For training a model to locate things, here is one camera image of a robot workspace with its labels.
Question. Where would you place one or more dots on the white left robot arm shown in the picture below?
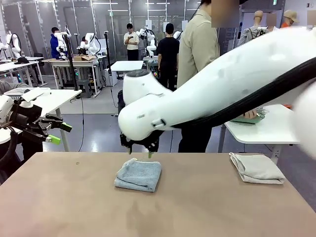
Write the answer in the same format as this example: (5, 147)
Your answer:
(5, 108)

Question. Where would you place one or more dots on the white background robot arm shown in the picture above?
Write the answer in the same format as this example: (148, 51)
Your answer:
(148, 39)
(63, 39)
(14, 42)
(90, 44)

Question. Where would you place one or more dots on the black tripod pole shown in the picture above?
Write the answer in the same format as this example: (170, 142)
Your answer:
(107, 51)
(71, 64)

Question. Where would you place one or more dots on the white framed work table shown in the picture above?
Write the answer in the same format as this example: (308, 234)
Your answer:
(19, 65)
(64, 61)

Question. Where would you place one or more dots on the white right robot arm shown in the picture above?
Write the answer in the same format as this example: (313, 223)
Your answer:
(222, 81)

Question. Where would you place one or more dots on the beige towel with loop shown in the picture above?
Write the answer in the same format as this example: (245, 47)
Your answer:
(256, 168)

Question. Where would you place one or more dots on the green towel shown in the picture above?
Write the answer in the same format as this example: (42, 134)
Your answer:
(247, 120)

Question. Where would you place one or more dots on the person in black shirt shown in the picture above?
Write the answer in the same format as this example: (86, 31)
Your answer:
(168, 49)

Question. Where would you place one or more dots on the white side table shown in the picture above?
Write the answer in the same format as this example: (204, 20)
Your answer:
(266, 130)

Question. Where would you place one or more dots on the person in cream sweater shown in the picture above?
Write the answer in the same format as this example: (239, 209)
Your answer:
(131, 42)

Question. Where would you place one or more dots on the person's bare hand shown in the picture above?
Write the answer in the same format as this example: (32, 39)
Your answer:
(251, 114)

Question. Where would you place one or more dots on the person in blue jacket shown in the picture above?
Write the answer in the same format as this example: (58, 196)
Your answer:
(55, 44)

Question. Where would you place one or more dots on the plain white table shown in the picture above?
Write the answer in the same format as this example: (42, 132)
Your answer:
(127, 65)

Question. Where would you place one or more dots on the mannequin in grey shirt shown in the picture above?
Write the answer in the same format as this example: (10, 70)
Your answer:
(254, 27)

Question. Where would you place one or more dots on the person with tan cap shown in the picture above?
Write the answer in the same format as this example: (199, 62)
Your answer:
(290, 19)

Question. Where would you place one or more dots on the light blue terry towel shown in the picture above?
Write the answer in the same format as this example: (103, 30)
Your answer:
(138, 174)

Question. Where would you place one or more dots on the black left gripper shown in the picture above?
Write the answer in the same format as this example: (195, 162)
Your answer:
(27, 114)

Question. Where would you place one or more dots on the open cardboard box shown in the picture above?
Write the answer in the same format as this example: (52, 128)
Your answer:
(82, 58)

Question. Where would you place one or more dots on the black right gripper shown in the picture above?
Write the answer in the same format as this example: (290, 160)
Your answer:
(138, 142)

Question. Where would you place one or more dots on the black cap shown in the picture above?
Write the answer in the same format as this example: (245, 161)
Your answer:
(21, 60)

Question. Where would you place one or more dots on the grey plastic stool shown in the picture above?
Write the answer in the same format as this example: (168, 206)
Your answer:
(84, 86)

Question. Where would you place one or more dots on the person in beige shirt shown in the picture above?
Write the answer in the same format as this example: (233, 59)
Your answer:
(197, 49)

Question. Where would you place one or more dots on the white table with grey leg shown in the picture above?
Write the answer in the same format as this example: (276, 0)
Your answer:
(61, 96)

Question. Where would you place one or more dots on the white lattice basket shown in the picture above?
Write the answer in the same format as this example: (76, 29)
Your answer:
(14, 92)

